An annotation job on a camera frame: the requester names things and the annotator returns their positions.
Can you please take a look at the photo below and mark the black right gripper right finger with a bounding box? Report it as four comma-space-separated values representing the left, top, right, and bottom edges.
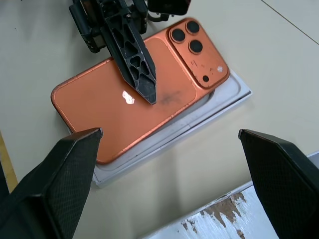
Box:
238, 128, 319, 239

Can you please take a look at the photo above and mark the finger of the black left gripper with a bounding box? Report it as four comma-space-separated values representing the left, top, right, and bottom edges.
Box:
98, 0, 158, 106
147, 0, 193, 16

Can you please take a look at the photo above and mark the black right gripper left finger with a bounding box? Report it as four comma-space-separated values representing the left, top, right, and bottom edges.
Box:
0, 127, 104, 239

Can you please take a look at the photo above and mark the orange smartphone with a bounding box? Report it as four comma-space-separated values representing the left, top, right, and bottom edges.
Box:
50, 17, 231, 165

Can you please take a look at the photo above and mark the yellow tape strip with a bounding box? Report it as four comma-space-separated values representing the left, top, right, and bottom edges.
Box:
0, 130, 18, 194

